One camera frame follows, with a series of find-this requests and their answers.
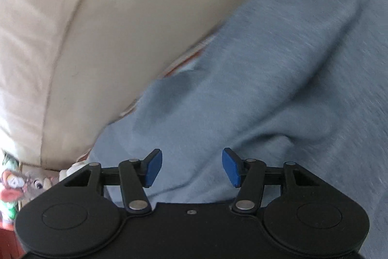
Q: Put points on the patterned floor rug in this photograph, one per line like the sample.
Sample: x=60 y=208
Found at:
x=137 y=70

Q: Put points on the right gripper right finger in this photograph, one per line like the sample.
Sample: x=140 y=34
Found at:
x=247 y=176

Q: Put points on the beige sofa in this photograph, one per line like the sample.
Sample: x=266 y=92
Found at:
x=57 y=65

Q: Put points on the grey sweatshirt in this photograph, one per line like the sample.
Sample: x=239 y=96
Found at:
x=283 y=80

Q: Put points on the plush bunny toy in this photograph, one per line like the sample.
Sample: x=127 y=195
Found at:
x=20 y=184

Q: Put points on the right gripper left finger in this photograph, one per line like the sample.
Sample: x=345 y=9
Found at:
x=135 y=175

